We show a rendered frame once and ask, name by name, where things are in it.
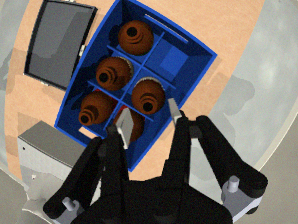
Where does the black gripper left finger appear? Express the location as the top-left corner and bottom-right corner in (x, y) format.
(43, 108), (134, 224)

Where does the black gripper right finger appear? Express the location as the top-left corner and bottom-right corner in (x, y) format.
(151, 98), (268, 224)

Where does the blue plastic crate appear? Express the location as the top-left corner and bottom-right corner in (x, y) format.
(54, 0), (217, 172)

